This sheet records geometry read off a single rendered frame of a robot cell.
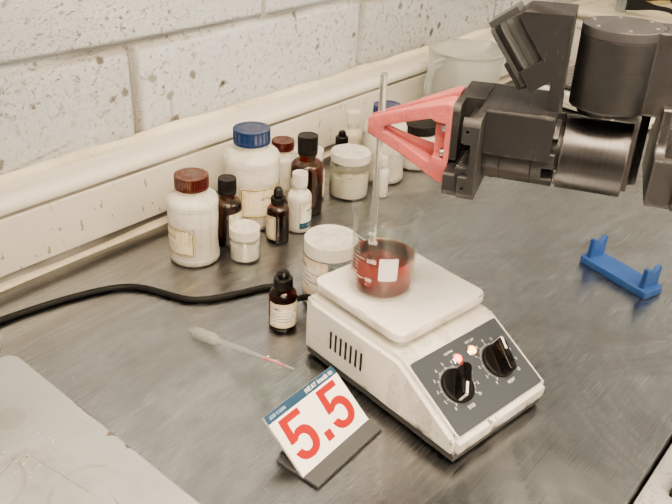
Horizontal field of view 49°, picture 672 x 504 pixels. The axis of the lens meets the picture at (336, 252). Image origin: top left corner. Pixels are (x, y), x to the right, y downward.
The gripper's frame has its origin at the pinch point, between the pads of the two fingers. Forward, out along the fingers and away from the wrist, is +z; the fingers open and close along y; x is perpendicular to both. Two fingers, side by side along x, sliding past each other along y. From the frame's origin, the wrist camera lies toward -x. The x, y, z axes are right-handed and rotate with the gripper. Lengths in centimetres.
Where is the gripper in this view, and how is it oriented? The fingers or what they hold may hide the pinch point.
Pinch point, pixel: (379, 124)
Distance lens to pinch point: 63.0
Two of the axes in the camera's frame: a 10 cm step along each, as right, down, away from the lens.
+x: -0.2, 8.7, 4.9
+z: -9.4, -1.9, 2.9
